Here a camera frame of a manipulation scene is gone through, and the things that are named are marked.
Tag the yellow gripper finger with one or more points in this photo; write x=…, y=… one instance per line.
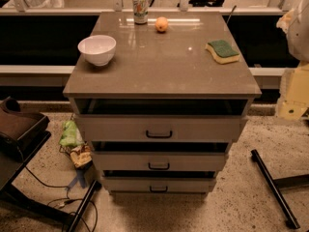
x=293, y=103

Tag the green yellow sponge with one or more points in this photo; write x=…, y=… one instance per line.
x=222, y=52

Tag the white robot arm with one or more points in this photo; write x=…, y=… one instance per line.
x=295, y=24

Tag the white ceramic bowl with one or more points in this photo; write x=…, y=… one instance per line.
x=98, y=49

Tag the black stand leg right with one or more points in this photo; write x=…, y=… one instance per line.
x=276, y=185

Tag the grey drawer cabinet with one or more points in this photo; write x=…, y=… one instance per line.
x=169, y=74

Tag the orange fruit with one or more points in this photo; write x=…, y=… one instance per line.
x=161, y=24

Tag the white drink can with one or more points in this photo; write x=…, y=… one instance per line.
x=140, y=11

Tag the middle grey drawer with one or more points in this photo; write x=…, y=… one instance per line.
x=158, y=161

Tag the grey drawer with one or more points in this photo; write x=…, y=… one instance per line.
x=158, y=161
x=160, y=128
x=158, y=185

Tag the top grey drawer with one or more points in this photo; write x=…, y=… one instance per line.
x=160, y=128

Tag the bottom grey drawer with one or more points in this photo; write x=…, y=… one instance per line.
x=158, y=185

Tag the yellow snack bag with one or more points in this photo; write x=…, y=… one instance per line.
x=80, y=155

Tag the green chip bag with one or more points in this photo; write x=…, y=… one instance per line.
x=71, y=136

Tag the brown chair seat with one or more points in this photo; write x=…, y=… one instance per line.
x=18, y=128

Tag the black chair base left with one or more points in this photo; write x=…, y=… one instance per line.
x=33, y=190

